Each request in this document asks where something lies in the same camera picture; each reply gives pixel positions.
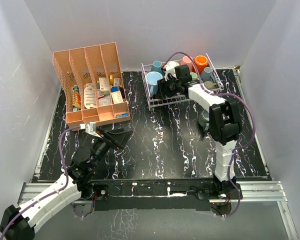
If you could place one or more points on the orange medicine box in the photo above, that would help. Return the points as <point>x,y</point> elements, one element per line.
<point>76,100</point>

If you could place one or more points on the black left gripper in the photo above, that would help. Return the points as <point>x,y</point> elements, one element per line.
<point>116,140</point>

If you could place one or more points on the blue capped small bottle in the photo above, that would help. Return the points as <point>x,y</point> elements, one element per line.
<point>121,115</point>

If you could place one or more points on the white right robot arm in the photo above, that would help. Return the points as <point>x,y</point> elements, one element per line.
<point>223,120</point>

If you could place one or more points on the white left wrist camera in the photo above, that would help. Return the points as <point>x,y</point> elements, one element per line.
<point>90,128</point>

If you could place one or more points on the teal green cup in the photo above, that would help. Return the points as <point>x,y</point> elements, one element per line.
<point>194,76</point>

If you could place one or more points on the orange mug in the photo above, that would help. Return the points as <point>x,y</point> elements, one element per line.
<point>201,62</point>

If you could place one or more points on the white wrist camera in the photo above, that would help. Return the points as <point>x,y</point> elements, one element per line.
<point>90,128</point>
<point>166,75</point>

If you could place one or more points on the cream speckled mug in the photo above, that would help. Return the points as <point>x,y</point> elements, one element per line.
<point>170,67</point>

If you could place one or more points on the light blue mug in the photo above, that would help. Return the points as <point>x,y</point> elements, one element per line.
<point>152,79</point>

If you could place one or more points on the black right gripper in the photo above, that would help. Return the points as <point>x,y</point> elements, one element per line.
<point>162,90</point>

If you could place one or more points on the blue round container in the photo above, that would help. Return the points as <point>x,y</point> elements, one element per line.
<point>115,89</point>

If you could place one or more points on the pink mug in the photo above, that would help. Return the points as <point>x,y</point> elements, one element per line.
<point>188,61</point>

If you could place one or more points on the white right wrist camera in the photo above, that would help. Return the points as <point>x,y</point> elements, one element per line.
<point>166,75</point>

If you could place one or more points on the yellow small box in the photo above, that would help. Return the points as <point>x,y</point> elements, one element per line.
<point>111,80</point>

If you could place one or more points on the white mug blue handle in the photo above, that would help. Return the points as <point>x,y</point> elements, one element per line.
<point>157,67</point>

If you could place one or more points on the white blister pack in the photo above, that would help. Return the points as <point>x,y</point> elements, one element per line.
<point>89,96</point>

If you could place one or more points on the peach plastic file organizer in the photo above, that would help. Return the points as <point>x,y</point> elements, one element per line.
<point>80,66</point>

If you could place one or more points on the grey-blue printed mug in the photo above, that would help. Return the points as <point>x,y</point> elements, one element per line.
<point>207,75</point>

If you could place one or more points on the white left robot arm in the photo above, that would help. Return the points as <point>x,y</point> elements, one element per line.
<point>23,222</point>

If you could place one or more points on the white red medicine box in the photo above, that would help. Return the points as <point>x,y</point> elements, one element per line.
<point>104,84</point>

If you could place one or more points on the dark grey-green mug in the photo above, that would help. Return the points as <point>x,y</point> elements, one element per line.
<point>204,121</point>

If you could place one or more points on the olive grey small cup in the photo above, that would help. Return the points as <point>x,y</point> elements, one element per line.
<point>209,85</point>

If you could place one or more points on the white wire dish rack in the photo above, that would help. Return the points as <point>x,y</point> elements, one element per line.
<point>178,98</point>

